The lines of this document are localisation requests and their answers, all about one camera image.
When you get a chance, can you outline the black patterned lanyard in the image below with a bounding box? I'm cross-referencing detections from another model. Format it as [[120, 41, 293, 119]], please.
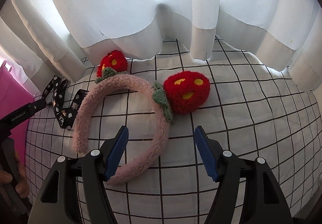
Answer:
[[41, 76, 90, 130]]

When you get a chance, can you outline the person's left hand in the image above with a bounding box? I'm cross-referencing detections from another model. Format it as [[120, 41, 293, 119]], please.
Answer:
[[0, 151, 31, 199]]

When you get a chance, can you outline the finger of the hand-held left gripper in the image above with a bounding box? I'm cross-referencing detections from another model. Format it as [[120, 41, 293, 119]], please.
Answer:
[[27, 98, 48, 117]]

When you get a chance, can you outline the white black grid cloth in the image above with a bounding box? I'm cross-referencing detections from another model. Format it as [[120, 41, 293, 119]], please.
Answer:
[[25, 38, 322, 224]]

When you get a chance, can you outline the pink fuzzy strawberry headband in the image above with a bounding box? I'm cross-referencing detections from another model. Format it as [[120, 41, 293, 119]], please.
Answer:
[[72, 50, 211, 185]]

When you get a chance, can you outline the white sheer curtain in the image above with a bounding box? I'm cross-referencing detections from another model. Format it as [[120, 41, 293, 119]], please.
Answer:
[[33, 0, 322, 91]]

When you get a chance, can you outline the pink plastic tub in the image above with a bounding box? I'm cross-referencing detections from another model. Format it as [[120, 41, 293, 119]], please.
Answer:
[[0, 59, 35, 139]]

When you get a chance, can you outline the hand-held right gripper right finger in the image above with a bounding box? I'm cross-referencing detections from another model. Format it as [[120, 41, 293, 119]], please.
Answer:
[[194, 125, 293, 224]]

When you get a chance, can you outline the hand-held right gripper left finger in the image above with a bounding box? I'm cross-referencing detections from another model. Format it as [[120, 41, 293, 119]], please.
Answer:
[[36, 125, 130, 224]]

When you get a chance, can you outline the cream curtain panel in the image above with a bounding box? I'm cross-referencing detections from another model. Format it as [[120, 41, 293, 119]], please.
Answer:
[[0, 0, 86, 89]]

